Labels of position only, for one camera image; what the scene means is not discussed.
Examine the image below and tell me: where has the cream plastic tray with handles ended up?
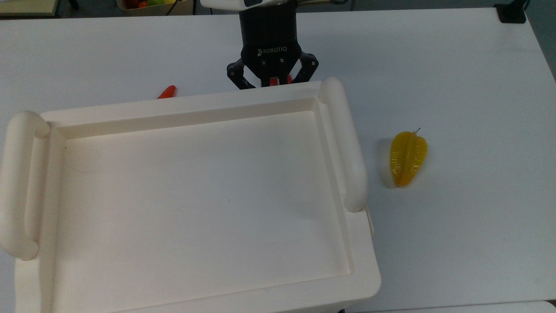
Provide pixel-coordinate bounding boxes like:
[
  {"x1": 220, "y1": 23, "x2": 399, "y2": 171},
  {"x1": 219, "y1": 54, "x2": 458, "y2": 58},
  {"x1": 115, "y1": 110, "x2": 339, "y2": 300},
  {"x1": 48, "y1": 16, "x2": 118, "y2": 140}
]
[{"x1": 0, "y1": 77, "x2": 382, "y2": 313}]

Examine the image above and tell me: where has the yellow starfruit toy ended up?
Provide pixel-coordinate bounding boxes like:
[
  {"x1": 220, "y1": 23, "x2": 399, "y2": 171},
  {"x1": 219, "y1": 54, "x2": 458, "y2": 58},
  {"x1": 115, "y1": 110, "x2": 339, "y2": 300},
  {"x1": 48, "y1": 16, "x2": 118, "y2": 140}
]
[{"x1": 390, "y1": 128, "x2": 428, "y2": 188}]

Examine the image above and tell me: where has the black table clamp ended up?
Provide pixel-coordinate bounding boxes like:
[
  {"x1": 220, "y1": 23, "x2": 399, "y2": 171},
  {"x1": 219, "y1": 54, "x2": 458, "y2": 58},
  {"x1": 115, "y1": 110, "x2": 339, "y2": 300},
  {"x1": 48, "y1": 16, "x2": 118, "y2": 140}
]
[{"x1": 494, "y1": 0, "x2": 530, "y2": 24}]

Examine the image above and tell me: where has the light wooden side table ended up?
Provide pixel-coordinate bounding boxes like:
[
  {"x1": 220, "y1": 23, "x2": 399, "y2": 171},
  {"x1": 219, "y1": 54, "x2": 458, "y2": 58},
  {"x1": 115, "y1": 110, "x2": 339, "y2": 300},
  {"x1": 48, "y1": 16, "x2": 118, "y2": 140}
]
[{"x1": 0, "y1": 0, "x2": 60, "y2": 17}]

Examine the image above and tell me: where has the box of toy fruit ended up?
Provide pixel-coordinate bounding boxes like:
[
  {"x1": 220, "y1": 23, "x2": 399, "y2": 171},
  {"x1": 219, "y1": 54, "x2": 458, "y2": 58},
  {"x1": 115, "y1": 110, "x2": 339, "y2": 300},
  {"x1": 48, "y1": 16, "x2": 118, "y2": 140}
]
[{"x1": 116, "y1": 0, "x2": 194, "y2": 17}]

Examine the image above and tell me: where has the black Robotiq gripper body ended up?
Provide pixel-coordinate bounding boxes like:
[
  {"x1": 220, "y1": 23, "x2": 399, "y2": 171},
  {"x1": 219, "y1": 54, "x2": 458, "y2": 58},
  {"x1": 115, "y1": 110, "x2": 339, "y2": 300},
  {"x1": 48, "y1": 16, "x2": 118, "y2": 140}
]
[{"x1": 239, "y1": 9, "x2": 303, "y2": 88}]

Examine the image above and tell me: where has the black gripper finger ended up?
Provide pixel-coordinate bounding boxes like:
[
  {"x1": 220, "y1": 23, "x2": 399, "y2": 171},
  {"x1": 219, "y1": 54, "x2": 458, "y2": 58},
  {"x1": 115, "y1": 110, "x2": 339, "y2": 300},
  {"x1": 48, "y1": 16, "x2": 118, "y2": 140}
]
[
  {"x1": 226, "y1": 58, "x2": 258, "y2": 90},
  {"x1": 289, "y1": 51, "x2": 319, "y2": 84}
]

